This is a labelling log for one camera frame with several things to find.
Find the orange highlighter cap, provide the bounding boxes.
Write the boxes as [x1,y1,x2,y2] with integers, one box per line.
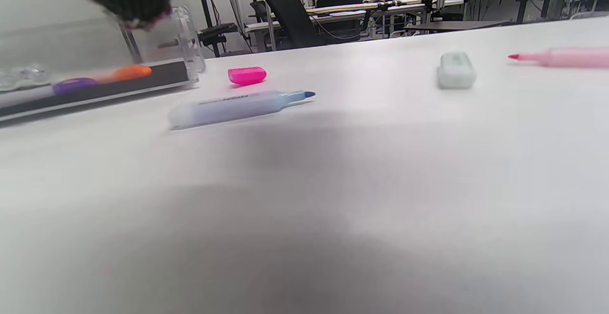
[114,65,153,82]

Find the purple highlighter cap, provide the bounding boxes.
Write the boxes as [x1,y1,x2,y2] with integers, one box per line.
[52,78,99,96]

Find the magenta highlighter cap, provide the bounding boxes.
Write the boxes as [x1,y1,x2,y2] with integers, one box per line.
[228,67,267,86]

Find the blue highlighter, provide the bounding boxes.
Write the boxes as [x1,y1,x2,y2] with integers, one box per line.
[167,90,316,130]

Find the green highlighter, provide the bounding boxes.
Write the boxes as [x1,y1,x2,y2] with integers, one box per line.
[438,52,477,89]

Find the pink highlighter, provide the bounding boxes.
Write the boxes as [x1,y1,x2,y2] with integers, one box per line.
[508,49,609,69]

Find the clear acrylic drawer box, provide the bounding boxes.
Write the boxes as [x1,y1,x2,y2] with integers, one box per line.
[0,7,206,124]

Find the black office chair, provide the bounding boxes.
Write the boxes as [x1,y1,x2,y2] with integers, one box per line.
[253,0,329,49]

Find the dark side table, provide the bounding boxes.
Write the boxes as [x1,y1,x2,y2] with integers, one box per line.
[404,20,512,34]

